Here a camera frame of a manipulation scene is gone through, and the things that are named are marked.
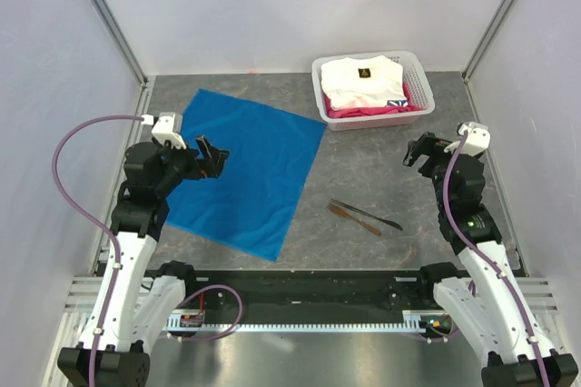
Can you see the right aluminium frame post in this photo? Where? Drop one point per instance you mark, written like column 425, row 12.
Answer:
column 493, row 27

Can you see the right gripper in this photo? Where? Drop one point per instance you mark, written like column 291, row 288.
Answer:
column 428, row 143

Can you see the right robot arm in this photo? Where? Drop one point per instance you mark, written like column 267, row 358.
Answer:
column 491, row 312

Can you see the white folded shirt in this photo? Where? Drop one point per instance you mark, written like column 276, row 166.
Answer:
column 351, row 83

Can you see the wooden fork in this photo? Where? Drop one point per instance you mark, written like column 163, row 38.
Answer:
column 344, row 214

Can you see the white plastic basket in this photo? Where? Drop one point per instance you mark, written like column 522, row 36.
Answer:
column 420, row 94

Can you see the aluminium frame post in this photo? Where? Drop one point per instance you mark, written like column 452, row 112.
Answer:
column 493, row 27
column 116, row 33

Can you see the blue cloth napkin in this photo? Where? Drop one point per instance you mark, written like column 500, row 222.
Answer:
column 251, row 205

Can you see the pink folded cloth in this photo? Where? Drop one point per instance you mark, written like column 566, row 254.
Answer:
column 390, row 108

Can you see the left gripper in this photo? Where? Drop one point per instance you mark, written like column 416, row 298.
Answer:
column 209, row 166

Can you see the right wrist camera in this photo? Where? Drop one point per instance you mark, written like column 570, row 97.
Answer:
column 474, row 140

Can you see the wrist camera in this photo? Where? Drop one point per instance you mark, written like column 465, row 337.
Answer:
column 167, row 130
column 474, row 140

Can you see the left aluminium frame post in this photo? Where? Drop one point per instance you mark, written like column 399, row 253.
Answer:
column 116, row 33

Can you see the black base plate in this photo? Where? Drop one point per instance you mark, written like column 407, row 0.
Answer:
column 392, row 290

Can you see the slotted cable duct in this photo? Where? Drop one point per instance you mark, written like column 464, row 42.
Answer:
column 411, row 323

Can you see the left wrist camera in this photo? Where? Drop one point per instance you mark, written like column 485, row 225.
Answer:
column 167, row 130

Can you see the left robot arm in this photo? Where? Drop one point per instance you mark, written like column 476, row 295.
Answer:
column 116, row 344

